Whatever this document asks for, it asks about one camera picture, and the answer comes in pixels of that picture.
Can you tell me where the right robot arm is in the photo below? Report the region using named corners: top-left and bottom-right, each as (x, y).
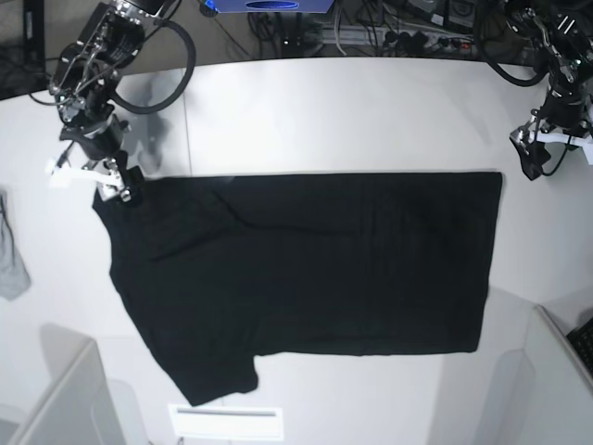
top-left (48, 1), bottom-right (196, 203)

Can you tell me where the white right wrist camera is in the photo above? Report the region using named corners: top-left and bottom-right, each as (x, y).
top-left (44, 159), bottom-right (120, 188)

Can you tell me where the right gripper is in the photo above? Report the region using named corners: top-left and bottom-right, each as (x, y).
top-left (59, 118), bottom-right (145, 207)

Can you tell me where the grey cloth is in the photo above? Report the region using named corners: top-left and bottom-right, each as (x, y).
top-left (1, 189), bottom-right (32, 301)

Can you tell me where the blue box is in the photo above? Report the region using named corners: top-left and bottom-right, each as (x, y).
top-left (206, 0), bottom-right (334, 14)

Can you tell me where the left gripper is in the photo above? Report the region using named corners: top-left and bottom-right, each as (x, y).
top-left (510, 92), bottom-right (591, 181)

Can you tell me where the black T-shirt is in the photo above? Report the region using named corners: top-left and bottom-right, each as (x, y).
top-left (93, 172), bottom-right (503, 406)

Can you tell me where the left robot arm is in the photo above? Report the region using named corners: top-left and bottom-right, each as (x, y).
top-left (473, 1), bottom-right (592, 181)

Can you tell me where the black keyboard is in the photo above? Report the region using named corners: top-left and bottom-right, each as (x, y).
top-left (567, 319), bottom-right (593, 375)

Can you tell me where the white power strip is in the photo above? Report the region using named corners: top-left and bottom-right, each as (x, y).
top-left (312, 25), bottom-right (473, 54)

